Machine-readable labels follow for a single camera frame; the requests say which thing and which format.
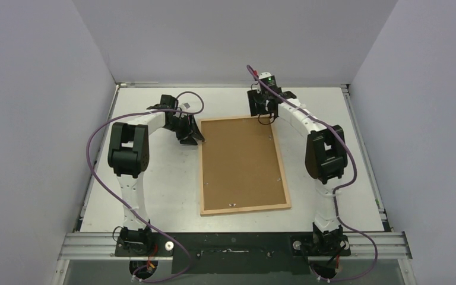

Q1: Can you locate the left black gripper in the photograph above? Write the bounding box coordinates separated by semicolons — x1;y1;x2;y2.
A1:
164;115;204;145

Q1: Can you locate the brown cardboard backing board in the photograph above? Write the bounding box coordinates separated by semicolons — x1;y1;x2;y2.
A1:
201;118;288;211

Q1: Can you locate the wooden picture frame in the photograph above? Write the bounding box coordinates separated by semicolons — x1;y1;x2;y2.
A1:
198;115;292;217

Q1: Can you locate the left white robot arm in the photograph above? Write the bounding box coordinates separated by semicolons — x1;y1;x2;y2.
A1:
107;94;205;256

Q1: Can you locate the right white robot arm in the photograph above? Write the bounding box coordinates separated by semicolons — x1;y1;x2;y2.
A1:
247;71;350;258

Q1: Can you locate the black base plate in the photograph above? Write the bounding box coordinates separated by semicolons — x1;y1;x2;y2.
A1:
127;232;354;281

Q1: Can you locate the aluminium rail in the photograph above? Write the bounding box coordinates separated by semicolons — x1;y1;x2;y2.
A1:
59;232;412;261

